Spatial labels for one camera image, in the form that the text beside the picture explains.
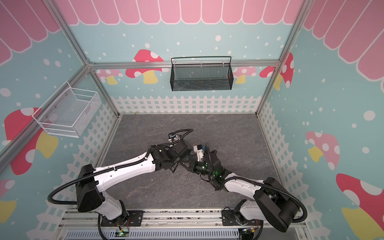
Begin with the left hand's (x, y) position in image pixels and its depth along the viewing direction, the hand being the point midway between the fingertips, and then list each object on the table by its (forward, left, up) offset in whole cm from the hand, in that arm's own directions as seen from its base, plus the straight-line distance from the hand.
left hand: (184, 154), depth 79 cm
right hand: (-5, +2, 0) cm, 6 cm away
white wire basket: (+42, +95, -12) cm, 105 cm away
